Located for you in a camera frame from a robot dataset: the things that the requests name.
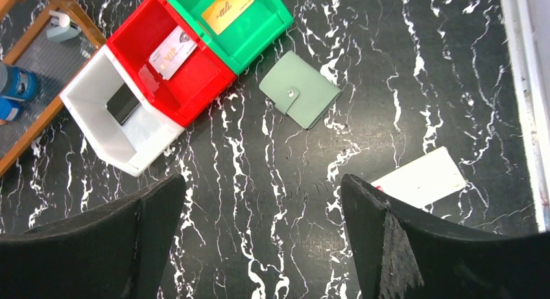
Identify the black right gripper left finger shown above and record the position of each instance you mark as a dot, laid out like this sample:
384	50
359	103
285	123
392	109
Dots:
116	250

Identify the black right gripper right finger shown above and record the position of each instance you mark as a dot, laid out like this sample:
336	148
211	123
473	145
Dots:
401	251

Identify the black card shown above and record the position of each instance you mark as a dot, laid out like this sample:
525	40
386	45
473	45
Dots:
122	104

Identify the silver VIP card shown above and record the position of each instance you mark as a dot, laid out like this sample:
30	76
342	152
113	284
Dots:
172	52

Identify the gold card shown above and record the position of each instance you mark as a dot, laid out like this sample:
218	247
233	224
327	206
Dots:
221	13

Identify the white small box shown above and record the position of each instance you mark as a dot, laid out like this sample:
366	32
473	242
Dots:
423	181

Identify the white plastic bin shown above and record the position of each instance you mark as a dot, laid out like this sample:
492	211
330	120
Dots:
122	127

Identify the blue small block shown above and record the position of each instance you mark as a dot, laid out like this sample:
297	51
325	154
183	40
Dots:
10	110

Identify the red plastic bin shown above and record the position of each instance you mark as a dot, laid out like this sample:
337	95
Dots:
202	77

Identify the blue tape roll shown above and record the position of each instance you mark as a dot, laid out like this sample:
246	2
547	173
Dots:
18	84

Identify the light blue white stapler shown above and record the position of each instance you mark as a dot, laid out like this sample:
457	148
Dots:
62	27

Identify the green plastic bin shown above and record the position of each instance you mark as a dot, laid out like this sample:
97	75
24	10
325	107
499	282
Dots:
246	38

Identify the orange wooden shelf rack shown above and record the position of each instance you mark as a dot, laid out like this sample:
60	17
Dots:
55	65

